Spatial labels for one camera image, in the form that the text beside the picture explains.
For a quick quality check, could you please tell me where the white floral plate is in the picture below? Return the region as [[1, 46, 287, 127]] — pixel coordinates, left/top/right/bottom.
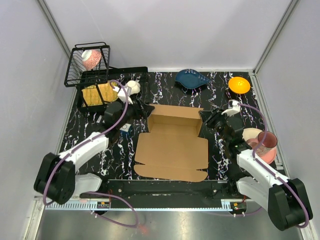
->
[[242, 128, 262, 141]]

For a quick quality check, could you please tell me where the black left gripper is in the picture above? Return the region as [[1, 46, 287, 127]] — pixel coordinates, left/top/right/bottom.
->
[[116, 97, 155, 130]]

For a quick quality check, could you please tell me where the silver blue toothpaste tube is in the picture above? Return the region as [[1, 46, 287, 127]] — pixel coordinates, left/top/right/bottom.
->
[[96, 115, 103, 124]]

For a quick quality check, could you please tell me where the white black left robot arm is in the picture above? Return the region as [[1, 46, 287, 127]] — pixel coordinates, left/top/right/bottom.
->
[[33, 99, 155, 205]]

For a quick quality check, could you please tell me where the blue white small carton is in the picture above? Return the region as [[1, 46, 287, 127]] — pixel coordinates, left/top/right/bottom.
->
[[120, 123, 133, 136]]

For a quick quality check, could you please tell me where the black wire dish rack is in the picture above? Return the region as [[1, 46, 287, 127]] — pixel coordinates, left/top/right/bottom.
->
[[64, 41, 150, 113]]

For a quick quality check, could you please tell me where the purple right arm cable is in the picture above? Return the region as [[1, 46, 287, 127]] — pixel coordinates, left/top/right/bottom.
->
[[199, 102, 310, 229]]

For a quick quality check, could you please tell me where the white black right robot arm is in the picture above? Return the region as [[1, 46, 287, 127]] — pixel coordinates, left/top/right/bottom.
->
[[199, 108, 313, 231]]

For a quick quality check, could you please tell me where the brown cardboard box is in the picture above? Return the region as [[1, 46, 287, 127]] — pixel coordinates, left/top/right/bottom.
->
[[133, 104, 209, 182]]

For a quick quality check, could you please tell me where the woven bamboo tray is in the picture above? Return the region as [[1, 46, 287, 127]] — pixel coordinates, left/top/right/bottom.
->
[[81, 82, 119, 107]]

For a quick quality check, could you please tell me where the white flower-shaped cup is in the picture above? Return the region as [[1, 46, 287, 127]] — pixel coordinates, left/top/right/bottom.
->
[[125, 80, 141, 95]]

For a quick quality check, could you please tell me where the aluminium front rail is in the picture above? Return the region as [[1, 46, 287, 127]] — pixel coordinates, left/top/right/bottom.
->
[[33, 181, 307, 212]]

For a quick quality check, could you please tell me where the orange round bowl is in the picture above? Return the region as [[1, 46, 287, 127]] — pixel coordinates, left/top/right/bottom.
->
[[228, 76, 251, 95]]

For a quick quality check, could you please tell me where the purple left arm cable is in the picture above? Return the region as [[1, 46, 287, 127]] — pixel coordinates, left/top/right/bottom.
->
[[42, 79, 140, 229]]

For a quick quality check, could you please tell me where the pink patterned ceramic bowl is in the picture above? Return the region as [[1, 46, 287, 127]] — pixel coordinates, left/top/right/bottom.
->
[[81, 49, 102, 71]]

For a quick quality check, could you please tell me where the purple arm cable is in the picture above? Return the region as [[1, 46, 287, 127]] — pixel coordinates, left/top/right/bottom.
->
[[42, 79, 140, 229], [199, 102, 310, 229]]

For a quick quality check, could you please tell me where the dark blue leaf dish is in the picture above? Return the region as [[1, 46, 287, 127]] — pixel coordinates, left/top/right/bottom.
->
[[175, 69, 211, 89]]

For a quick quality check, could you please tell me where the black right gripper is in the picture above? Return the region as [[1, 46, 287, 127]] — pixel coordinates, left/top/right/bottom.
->
[[198, 107, 230, 144]]

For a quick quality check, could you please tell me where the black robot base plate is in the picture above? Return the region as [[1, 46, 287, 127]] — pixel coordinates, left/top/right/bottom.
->
[[98, 179, 250, 202]]

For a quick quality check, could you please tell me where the dark red cup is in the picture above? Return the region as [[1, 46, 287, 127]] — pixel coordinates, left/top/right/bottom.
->
[[256, 131, 278, 157]]

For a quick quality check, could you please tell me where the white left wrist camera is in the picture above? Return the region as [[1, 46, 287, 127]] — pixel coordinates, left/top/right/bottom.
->
[[111, 85, 133, 105]]

